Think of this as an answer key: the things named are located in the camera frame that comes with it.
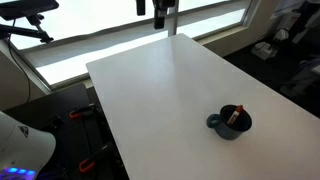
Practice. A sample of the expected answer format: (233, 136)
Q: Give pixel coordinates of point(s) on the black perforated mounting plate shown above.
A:
(66, 140)

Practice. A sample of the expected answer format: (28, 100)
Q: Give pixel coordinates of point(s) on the black camera on stand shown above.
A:
(26, 7)

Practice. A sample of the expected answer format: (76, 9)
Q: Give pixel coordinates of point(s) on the dark teal enamel mug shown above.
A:
(224, 130)

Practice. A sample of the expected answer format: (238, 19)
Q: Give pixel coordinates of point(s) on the black articulated camera stand arm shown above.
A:
(31, 31)

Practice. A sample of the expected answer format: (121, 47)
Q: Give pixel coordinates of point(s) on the small white floor device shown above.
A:
(264, 50)

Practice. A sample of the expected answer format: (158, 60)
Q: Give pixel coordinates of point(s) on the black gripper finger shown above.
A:
(140, 7)
(159, 16)

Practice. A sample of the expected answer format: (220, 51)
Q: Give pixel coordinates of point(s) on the red and white marker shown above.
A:
(235, 115)

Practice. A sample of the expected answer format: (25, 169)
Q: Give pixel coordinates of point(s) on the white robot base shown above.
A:
(23, 150)

